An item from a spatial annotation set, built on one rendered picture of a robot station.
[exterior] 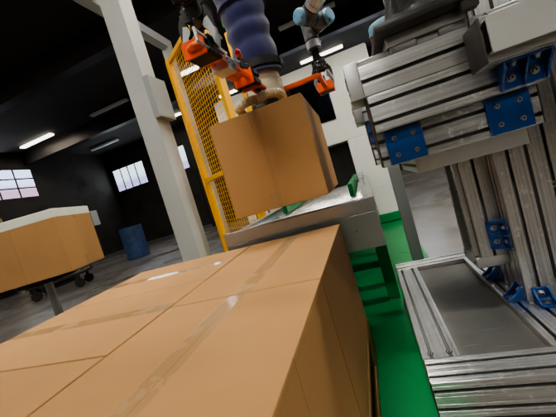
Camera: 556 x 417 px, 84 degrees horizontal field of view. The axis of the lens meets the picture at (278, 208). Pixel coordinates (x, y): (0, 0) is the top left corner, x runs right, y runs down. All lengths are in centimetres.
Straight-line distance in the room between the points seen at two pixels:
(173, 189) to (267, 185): 125
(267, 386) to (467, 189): 87
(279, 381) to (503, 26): 70
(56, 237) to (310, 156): 166
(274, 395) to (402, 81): 70
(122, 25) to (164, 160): 98
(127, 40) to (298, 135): 177
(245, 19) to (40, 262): 181
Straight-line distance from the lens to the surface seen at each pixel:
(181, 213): 239
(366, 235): 134
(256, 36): 158
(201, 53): 100
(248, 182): 127
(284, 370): 42
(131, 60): 265
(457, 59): 86
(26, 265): 243
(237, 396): 41
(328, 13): 180
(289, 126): 123
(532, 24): 78
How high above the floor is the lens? 76
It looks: 4 degrees down
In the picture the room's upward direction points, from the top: 17 degrees counter-clockwise
